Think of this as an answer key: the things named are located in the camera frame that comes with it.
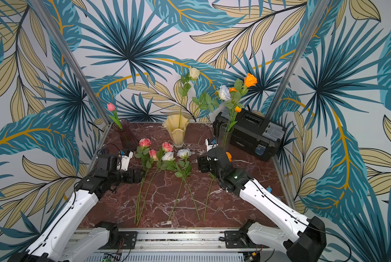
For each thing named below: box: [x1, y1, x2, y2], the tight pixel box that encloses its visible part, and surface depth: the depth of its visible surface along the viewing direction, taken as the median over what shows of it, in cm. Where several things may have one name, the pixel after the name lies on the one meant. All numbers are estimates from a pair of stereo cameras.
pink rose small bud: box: [161, 141, 174, 153], surface depth 103 cm
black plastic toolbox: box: [212, 108, 287, 162], surface depth 95 cm
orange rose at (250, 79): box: [226, 73, 258, 132], surface depth 82 cm
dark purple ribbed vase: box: [112, 118, 141, 152], surface depth 97 cm
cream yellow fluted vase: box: [162, 114, 190, 148], surface depth 96 cm
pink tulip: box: [107, 102, 123, 130], surface depth 90 cm
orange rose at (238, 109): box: [227, 105, 242, 132], surface depth 92 cm
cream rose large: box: [178, 66, 201, 130], surface depth 92 cm
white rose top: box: [192, 85, 232, 113], surface depth 80 cm
